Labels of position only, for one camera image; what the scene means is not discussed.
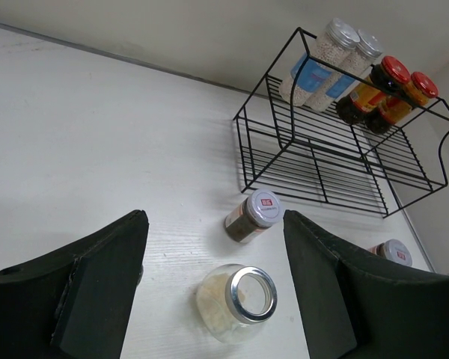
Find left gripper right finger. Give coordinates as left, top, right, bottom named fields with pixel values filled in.
left=284, top=210, right=449, bottom=358

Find red lid sauce jar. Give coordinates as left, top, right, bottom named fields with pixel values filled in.
left=364, top=71, right=439, bottom=135
left=336, top=55, right=411, bottom=125

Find white lid dark jar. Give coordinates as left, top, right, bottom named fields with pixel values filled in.
left=224, top=188, right=284, bottom=244

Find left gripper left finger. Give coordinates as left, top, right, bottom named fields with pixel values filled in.
left=0, top=210, right=149, bottom=358

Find silver lid spice shaker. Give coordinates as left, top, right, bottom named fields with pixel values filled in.
left=279, top=18, right=360, bottom=106

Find glass jar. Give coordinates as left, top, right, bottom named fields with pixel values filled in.
left=196, top=264, right=278, bottom=344

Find black wire rack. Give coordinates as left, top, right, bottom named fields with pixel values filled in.
left=234, top=28, right=449, bottom=217

